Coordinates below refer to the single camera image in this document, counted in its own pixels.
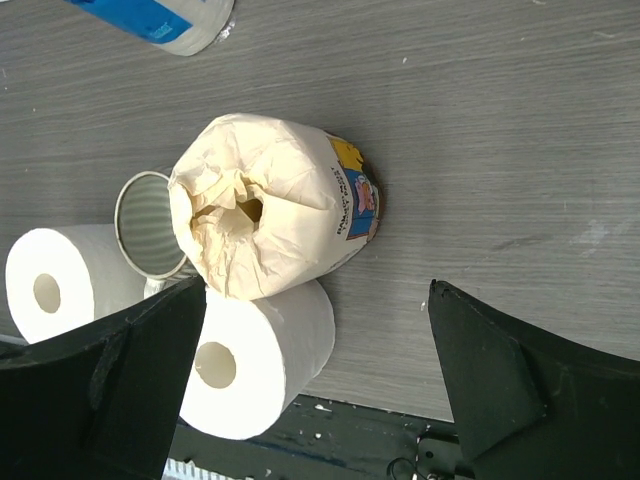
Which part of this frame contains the grey ribbed glass mug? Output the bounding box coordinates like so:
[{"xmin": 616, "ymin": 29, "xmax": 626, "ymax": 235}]
[{"xmin": 114, "ymin": 169, "xmax": 198, "ymax": 298}]

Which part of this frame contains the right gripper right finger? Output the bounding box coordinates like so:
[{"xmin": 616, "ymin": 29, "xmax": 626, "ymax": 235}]
[{"xmin": 428, "ymin": 280, "xmax": 639, "ymax": 479}]

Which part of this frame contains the blue paper roll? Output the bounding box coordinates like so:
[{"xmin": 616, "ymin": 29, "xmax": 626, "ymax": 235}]
[{"xmin": 73, "ymin": 0, "xmax": 235, "ymax": 57}]

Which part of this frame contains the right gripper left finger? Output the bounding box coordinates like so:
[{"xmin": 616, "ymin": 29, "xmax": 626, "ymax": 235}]
[{"xmin": 1, "ymin": 278, "xmax": 206, "ymax": 479}]

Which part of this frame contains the white slotted cable duct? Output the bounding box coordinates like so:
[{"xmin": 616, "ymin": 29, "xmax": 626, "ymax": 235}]
[{"xmin": 161, "ymin": 458, "xmax": 227, "ymax": 480}]

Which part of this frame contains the beige wrapped paper roll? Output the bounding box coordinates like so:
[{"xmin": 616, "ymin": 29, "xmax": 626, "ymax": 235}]
[{"xmin": 168, "ymin": 113, "xmax": 383, "ymax": 300}]

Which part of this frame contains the plain white paper roll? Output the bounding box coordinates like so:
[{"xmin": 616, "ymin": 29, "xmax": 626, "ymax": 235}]
[{"xmin": 5, "ymin": 224, "xmax": 146, "ymax": 343}]

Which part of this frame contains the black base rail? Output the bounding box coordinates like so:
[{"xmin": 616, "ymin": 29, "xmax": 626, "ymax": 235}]
[{"xmin": 168, "ymin": 395, "xmax": 475, "ymax": 479}]

